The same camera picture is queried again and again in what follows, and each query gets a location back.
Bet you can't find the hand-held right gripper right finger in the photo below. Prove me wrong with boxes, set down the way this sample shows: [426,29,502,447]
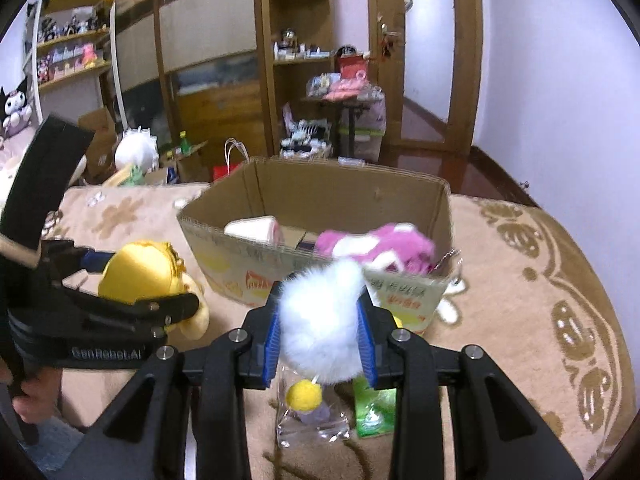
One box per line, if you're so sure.
[356,293,586,480]

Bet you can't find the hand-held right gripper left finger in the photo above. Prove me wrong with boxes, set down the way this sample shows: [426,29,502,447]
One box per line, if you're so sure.
[57,280,284,480]

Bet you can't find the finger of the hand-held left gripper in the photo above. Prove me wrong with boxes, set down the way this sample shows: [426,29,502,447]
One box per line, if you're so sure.
[75,290,202,337]
[75,247,116,282]

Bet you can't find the yellow plush toy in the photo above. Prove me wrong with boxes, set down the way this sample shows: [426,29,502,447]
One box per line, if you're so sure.
[97,240,211,342]

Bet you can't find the white fluffy pompom toy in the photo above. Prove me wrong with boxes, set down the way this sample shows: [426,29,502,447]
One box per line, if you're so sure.
[277,257,369,422]

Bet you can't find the pink bear plush toy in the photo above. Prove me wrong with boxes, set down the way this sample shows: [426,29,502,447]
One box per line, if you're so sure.
[316,223,464,278]

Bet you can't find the person's left hand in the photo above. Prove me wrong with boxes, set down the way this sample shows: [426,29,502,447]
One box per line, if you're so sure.
[10,366,64,424]

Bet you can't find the green tissue packet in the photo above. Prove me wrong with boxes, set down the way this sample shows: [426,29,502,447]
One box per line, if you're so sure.
[352,375,399,439]

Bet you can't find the green frog toy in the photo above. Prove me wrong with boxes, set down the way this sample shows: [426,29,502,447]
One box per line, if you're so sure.
[102,162,146,189]

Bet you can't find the clear plastic bag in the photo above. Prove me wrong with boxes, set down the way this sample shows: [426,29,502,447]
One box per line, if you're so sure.
[276,364,352,449]

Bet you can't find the white spiky round plush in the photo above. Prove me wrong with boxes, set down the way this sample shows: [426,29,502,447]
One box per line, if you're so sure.
[114,127,160,174]

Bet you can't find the empty brown cardboard box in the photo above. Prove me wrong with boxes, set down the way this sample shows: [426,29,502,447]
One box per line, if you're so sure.
[77,107,121,184]

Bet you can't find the cardboard box with bottles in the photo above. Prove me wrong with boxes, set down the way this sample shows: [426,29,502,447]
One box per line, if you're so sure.
[165,140,211,185]

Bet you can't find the person's grey-blue clothing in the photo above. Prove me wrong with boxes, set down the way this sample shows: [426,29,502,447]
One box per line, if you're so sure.
[17,412,92,474]

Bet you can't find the black white plush doll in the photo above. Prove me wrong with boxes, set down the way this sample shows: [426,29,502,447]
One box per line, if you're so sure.
[0,77,35,139]

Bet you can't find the wicker basket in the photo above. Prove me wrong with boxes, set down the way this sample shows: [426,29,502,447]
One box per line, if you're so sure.
[279,142,335,161]

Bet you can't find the translucent storage bin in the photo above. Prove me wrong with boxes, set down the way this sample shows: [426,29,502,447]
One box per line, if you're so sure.
[340,97,389,164]

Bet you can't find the pile of black white items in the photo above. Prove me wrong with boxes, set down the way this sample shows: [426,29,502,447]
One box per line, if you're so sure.
[282,119,334,149]

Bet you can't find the small wooden table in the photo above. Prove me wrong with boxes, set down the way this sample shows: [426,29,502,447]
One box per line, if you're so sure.
[301,95,384,159]

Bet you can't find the pink packet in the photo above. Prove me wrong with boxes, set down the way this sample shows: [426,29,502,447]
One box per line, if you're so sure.
[322,77,366,102]

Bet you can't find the wooden wardrobe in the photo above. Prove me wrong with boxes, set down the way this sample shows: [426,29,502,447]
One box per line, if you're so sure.
[95,0,277,182]

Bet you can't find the wooden corner shelf unit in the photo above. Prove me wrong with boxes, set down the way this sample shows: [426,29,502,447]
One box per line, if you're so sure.
[252,0,336,159]

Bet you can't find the pile of small packets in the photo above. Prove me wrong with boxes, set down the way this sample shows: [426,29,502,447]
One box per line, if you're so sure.
[306,72,341,99]

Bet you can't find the small bottles and jars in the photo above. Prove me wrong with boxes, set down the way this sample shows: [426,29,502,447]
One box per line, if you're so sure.
[272,27,335,64]

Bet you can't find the wooden door with glass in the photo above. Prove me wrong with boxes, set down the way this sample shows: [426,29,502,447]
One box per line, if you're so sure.
[367,0,484,157]

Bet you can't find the red gift bag rope handles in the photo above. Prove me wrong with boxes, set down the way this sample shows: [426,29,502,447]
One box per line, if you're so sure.
[212,137,251,184]

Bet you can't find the yellow wall shelf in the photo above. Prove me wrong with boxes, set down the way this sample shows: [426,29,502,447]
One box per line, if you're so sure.
[22,0,119,122]

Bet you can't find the door handle with keys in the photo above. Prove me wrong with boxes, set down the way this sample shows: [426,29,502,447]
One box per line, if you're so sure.
[377,14,402,66]

